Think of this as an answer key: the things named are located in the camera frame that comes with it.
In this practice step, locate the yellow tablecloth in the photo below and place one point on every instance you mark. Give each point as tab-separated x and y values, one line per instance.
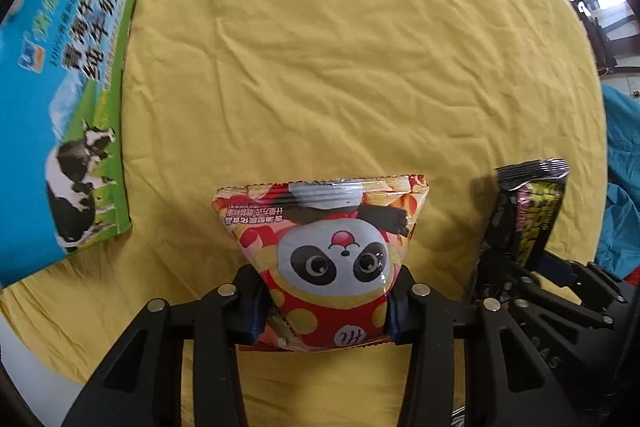
350	57

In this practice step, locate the blue fabric cover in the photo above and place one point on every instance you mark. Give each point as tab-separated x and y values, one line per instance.
622	147

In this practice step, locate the dark wooden chair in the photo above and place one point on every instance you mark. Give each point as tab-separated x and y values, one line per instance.
597	37

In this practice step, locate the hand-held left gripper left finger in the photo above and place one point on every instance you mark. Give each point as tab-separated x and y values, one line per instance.
255	322

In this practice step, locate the red panda snack packet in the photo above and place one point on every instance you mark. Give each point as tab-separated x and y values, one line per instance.
330	257

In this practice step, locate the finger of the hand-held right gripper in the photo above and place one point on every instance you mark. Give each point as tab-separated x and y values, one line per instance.
585	284
500	277

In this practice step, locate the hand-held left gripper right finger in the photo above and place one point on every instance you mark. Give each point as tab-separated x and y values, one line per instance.
395	319

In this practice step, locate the black snack packet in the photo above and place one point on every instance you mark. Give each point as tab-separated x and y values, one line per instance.
530	212

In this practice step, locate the printed cardboard box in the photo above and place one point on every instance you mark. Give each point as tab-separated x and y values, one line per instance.
60	82

